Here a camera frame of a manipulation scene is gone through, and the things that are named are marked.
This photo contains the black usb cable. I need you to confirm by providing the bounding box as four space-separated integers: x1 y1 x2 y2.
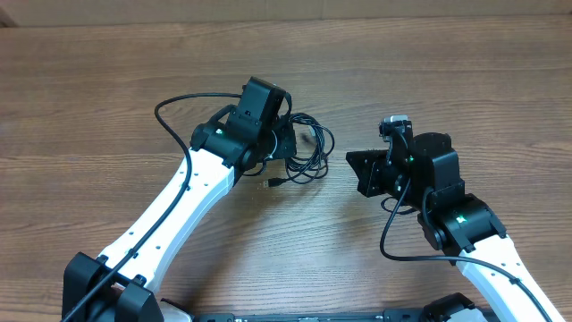
257 112 336 189

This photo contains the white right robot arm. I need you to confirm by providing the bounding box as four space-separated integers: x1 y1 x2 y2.
346 121 563 321

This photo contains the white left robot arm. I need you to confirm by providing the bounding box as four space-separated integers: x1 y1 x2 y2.
62 77 291 321

